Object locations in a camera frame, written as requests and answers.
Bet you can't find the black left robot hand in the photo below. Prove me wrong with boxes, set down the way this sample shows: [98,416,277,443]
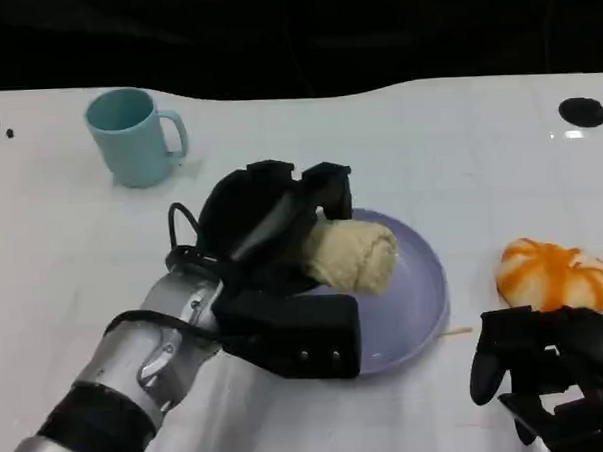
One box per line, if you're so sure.
[193,156,359,302]

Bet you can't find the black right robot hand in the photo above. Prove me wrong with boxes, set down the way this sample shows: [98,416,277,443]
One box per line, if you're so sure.
[465,301,603,452]

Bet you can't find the beige towel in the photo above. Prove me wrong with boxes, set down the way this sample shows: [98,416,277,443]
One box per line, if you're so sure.
[300,216,401,300]

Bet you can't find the orange and white bread roll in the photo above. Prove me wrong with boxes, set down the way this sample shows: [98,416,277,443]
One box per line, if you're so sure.
[492,233,603,315]

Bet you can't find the pale green mug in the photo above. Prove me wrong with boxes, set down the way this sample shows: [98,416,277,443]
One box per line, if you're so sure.
[83,85,191,191]

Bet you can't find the lilac plate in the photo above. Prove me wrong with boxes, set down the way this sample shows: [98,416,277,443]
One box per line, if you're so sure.
[300,203,453,382]

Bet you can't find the black cable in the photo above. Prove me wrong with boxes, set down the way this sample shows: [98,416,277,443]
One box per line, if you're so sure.
[166,200,209,266]
[102,304,227,346]

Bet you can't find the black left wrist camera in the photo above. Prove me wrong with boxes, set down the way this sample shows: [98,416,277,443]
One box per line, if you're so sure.
[211,288,363,386]

